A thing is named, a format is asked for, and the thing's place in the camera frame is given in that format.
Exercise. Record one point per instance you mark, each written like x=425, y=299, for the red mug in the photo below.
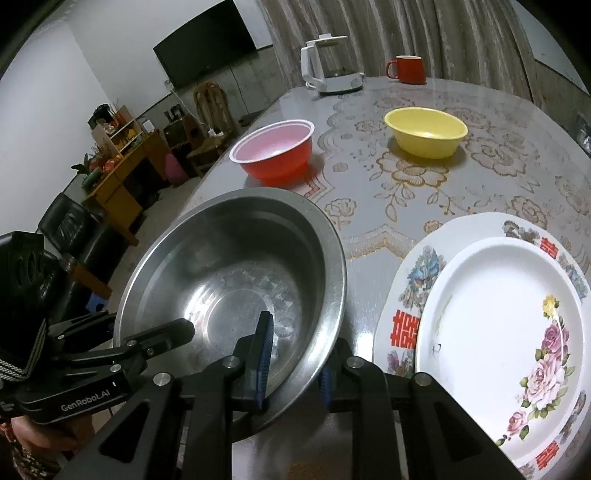
x=411, y=71

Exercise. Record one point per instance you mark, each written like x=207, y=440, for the beige patterned curtain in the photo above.
x=392, y=27

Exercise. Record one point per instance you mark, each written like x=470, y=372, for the pink bag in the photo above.
x=174, y=170

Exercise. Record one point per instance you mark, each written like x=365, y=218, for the yellow wooden cabinet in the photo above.
x=115, y=194

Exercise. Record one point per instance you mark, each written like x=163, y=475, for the person's left hand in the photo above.
x=41, y=438

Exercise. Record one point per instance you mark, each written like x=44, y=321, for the black leather chair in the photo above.
x=69, y=226

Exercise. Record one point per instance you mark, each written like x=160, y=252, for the carved wooden chair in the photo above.
x=207, y=99

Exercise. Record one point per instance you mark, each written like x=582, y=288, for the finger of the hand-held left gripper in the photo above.
x=161, y=337
x=78, y=327

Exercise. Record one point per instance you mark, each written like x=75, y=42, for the red plastic bowl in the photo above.
x=277, y=166

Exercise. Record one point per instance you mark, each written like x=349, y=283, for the dark side table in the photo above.
x=180, y=131

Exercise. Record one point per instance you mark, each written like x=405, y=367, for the small blue stool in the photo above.
x=97, y=305

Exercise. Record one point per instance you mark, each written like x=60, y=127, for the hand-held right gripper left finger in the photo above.
x=264, y=360

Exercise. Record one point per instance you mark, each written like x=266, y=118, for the yellow plastic bowl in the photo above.
x=429, y=145

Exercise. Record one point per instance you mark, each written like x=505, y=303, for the black wall television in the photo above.
x=207, y=46

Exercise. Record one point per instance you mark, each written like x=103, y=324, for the white electric kettle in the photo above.
x=341, y=83

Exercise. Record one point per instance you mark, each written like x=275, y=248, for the person's left forearm floral sleeve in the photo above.
x=18, y=466

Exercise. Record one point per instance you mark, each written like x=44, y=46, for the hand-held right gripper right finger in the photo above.
x=325, y=385

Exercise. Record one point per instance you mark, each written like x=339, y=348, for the white plate pink flower print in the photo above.
x=485, y=323

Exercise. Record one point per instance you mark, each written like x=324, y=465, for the large white plate red print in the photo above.
x=415, y=281

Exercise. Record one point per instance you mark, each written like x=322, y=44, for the stainless steel bowl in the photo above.
x=207, y=258

